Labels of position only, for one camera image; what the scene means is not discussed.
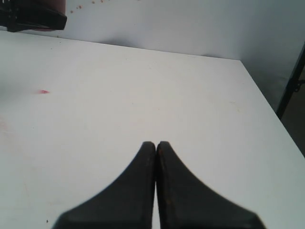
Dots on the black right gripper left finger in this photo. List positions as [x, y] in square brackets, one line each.
[127, 203]

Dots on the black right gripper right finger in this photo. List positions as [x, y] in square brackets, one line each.
[185, 202]

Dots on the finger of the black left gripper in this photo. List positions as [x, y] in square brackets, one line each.
[39, 15]

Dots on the black metal frame post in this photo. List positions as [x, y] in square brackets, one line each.
[294, 84]

